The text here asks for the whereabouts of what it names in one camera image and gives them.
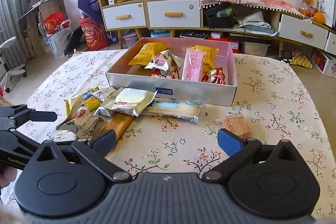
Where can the long white bread pack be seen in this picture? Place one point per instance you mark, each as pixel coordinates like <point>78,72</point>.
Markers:
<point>186,110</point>

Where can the gold wafer pack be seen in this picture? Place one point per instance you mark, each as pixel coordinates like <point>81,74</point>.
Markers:
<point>119,123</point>

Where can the yellow snack pack left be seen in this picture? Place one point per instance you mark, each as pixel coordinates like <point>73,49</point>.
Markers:
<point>147,53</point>

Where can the small silver snack pack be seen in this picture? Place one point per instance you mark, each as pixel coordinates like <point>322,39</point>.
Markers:
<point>102,95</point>

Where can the white nut pack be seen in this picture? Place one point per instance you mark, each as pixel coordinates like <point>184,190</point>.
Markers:
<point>81,122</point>
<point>165,61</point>

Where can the low tv console white drawers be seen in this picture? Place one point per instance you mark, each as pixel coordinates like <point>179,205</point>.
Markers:
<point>289,26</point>

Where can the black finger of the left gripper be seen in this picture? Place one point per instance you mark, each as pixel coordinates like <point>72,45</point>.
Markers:
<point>18,115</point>

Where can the person left hand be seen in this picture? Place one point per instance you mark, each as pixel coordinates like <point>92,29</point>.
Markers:
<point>8,175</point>

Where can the red candy snack pack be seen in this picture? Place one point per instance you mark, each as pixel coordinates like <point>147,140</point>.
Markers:
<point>214,76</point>

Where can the white office chair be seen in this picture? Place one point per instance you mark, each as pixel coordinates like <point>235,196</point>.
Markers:
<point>12,68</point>

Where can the pink and silver cardboard box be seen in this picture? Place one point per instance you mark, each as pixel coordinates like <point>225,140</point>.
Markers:
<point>122,75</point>

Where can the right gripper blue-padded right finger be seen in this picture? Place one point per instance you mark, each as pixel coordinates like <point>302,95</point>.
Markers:
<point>240,152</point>

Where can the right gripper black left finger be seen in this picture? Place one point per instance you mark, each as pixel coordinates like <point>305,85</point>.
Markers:
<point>93,153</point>

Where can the yellow blue-label snack pack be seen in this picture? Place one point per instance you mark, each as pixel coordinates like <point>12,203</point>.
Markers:
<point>87,96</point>

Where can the yellow snack pack right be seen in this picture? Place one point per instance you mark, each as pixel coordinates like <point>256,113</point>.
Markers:
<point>209,58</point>

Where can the floral tablecloth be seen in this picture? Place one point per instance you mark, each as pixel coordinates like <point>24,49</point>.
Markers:
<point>270,96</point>

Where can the white cream snack pack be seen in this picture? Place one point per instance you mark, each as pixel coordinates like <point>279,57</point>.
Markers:
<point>129,101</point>

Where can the wooden cabinet with white drawers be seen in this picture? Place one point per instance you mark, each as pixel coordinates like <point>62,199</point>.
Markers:
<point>172,15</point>

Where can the orange fruit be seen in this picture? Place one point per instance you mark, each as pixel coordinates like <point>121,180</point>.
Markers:
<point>319,17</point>

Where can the pink snack pack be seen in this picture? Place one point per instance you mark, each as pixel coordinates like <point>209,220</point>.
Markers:
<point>193,65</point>

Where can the red gift bag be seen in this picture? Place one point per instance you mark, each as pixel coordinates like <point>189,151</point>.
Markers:
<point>94,34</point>

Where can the red shoe box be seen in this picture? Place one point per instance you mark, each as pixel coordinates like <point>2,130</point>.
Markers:
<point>234,43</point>

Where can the clear pack orange crackers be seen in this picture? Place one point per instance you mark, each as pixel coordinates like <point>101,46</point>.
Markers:
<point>237,125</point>

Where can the purple plush toy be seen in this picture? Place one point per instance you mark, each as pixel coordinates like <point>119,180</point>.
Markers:
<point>91,8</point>

